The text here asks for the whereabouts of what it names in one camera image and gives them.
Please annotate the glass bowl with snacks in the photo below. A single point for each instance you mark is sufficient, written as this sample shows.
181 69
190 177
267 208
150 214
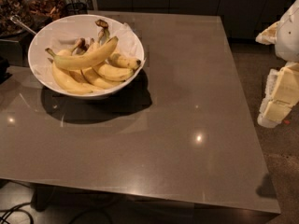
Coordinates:
18 8

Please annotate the spotted yellow banana right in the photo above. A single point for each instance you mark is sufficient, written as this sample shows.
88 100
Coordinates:
122 61

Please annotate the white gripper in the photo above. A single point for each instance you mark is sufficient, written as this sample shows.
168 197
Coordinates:
289 37

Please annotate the dark tray with food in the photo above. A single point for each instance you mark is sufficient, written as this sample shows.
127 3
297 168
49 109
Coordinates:
53 9

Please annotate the black wire basket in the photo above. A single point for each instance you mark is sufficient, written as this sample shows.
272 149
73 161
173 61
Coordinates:
75 9

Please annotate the white ceramic bowl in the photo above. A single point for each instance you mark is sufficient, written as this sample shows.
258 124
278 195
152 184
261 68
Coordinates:
63 33

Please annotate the metal spoon handle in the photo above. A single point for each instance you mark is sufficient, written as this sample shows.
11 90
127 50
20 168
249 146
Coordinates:
18 21

